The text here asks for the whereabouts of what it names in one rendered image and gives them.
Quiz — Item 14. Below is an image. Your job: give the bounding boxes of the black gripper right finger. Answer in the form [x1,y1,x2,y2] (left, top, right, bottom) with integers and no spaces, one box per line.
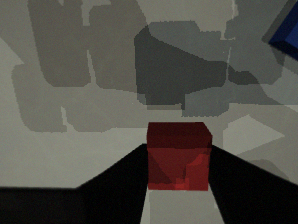
[208,145,298,224]

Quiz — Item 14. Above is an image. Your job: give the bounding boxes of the dark blue toy brick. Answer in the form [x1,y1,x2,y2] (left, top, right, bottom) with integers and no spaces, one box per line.
[269,1,298,61]

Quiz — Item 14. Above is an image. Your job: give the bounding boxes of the red block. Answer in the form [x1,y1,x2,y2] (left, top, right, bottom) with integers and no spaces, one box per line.
[147,122,213,191]

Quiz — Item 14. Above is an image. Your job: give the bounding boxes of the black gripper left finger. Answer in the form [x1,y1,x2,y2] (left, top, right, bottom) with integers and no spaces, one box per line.
[0,144,149,224]

